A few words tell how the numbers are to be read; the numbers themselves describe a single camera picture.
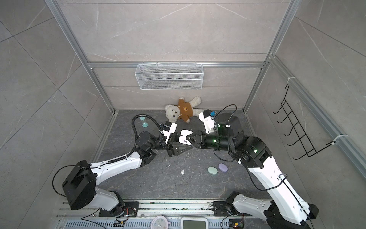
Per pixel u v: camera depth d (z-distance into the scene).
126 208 0.73
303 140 0.61
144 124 1.08
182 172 0.86
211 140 0.46
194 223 0.66
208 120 0.51
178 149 0.58
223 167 0.86
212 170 0.86
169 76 1.01
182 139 0.57
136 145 0.57
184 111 1.10
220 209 0.73
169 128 0.53
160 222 0.69
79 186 0.42
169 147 0.55
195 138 0.56
